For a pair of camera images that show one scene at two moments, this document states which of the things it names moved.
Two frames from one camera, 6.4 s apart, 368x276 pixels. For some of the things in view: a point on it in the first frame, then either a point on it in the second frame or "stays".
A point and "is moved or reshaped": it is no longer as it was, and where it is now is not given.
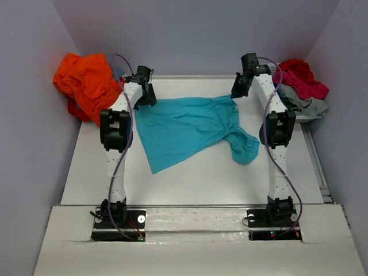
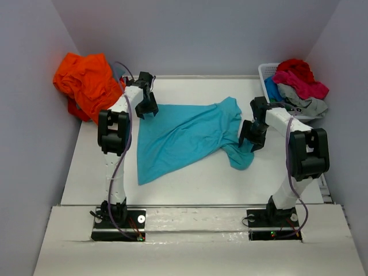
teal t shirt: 175,127 is moved or reshaped
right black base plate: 260,229 stays
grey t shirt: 311,107 stays
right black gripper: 237,92 → 259,142
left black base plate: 135,226 stays
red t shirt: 299,67 stays
